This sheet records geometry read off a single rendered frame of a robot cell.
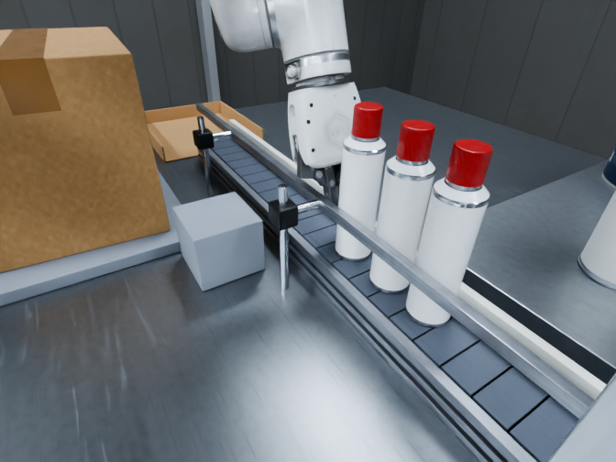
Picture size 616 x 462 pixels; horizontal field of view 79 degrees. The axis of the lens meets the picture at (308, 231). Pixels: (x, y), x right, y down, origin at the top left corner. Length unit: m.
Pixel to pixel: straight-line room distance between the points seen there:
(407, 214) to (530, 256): 0.26
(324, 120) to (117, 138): 0.28
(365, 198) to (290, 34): 0.21
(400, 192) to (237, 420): 0.29
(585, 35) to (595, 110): 0.48
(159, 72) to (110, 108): 2.00
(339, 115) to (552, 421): 0.39
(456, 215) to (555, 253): 0.30
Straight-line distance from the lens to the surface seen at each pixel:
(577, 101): 3.25
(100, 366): 0.51
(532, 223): 0.71
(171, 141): 1.08
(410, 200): 0.41
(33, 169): 0.60
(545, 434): 0.42
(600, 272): 0.62
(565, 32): 3.27
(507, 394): 0.43
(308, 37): 0.49
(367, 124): 0.44
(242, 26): 0.50
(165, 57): 2.57
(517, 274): 0.58
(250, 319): 0.51
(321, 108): 0.49
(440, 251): 0.39
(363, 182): 0.46
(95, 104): 0.57
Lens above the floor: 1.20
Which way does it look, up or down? 34 degrees down
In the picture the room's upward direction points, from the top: 1 degrees clockwise
